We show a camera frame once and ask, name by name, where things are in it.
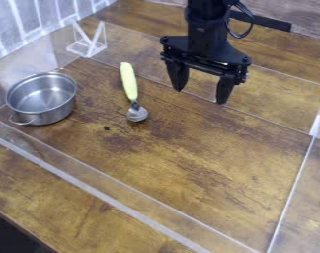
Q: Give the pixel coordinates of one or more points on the small steel pot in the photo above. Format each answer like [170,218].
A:
[40,99]

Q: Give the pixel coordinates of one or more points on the clear acrylic front panel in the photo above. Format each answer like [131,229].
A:
[171,222]

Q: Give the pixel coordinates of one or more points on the green handled metal spoon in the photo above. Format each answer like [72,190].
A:
[137,112]

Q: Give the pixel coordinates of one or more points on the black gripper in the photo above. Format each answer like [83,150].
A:
[219,60]

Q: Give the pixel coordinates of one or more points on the clear acrylic right panel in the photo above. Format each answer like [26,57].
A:
[297,230]

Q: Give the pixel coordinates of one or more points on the black bar on table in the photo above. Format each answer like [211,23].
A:
[262,21]

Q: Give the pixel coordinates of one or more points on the clear acrylic panel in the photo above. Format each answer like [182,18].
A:
[297,230]
[171,222]

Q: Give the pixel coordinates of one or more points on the clear acrylic triangle bracket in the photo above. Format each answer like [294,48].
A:
[86,46]

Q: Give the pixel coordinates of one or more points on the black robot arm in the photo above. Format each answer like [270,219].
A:
[207,18]

